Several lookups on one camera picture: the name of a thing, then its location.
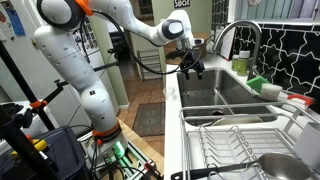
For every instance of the short green soap bottle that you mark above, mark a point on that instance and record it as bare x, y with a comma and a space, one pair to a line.
235, 63

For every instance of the dark plastic storage tote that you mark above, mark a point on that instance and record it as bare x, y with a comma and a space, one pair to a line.
66, 153

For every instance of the blue paper sheet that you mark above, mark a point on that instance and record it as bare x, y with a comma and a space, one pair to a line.
15, 21

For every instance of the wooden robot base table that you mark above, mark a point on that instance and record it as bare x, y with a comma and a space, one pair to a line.
140, 143

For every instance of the kitchen window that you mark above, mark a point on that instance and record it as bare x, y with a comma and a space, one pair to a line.
276, 8

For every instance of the clear plastic cup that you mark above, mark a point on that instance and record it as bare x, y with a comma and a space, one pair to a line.
170, 93

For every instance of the black and white wall picture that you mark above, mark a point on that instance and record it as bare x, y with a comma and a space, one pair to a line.
181, 3

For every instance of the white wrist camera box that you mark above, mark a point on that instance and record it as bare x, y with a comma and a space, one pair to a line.
199, 41

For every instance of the white refrigerator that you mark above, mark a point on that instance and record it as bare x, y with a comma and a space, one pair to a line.
33, 73

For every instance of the tall green soap bottle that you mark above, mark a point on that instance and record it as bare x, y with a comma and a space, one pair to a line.
243, 65

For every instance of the stainless steel sink basin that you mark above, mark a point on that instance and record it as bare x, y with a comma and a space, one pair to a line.
213, 86

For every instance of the photo collage sheet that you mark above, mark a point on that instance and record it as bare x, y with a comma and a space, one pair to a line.
90, 36

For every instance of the grey patterned floor mat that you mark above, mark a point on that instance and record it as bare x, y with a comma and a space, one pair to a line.
150, 118

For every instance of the curved steel kitchen faucet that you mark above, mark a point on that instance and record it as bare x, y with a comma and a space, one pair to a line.
240, 22

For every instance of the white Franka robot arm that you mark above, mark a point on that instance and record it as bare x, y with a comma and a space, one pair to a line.
66, 63

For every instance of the black tripod with orange clamp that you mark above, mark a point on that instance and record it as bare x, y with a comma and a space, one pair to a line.
20, 83

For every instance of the green plastic clamp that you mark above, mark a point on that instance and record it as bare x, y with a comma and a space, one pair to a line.
118, 150

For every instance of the green dish sponge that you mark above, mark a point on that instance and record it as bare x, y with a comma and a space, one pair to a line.
256, 83

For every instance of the white utensil caddy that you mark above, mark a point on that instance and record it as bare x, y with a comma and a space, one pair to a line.
310, 143

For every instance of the large brown cardboard box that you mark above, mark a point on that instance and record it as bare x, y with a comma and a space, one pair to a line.
171, 61

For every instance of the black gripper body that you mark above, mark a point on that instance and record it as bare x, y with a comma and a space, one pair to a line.
192, 60

